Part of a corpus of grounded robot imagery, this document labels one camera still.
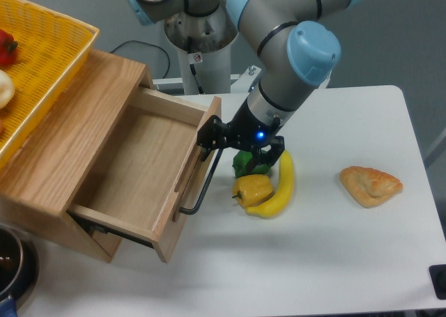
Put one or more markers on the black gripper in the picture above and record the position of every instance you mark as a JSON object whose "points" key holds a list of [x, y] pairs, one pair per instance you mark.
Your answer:
{"points": [[244, 132]]}

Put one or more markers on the wooden top drawer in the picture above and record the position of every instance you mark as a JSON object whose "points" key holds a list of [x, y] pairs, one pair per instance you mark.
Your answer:
{"points": [[149, 168]]}

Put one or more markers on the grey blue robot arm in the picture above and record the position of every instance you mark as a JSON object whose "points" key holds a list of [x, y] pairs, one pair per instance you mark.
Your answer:
{"points": [[297, 51]]}

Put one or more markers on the wooden drawer cabinet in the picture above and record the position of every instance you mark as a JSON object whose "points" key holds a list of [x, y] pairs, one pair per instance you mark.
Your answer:
{"points": [[40, 181]]}

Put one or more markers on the green bell pepper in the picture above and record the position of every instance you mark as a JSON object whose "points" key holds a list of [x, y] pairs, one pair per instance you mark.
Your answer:
{"points": [[240, 161]]}

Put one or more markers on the yellow bell pepper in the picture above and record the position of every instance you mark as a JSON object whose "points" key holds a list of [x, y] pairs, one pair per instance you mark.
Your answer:
{"points": [[251, 190]]}

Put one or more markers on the yellow banana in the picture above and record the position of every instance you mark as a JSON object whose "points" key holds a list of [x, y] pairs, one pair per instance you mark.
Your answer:
{"points": [[283, 194]]}

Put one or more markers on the triangular pastry bread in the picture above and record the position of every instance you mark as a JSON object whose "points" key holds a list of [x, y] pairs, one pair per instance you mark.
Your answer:
{"points": [[369, 187]]}

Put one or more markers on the yellow plastic basket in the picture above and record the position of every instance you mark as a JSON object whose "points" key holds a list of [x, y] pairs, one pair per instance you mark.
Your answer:
{"points": [[52, 47]]}

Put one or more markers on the black table corner device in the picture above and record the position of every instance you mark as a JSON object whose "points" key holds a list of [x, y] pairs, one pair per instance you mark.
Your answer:
{"points": [[438, 278]]}

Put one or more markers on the white round vegetable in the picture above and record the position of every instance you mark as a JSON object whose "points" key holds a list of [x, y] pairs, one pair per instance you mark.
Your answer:
{"points": [[7, 89]]}

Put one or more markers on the dark metal pot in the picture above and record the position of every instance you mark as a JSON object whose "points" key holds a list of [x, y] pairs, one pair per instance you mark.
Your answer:
{"points": [[19, 270]]}

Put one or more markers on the red bell pepper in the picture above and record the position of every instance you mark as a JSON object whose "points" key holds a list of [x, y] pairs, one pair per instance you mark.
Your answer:
{"points": [[8, 52]]}

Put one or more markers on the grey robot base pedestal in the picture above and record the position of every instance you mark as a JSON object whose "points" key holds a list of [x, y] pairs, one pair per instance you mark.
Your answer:
{"points": [[203, 45]]}

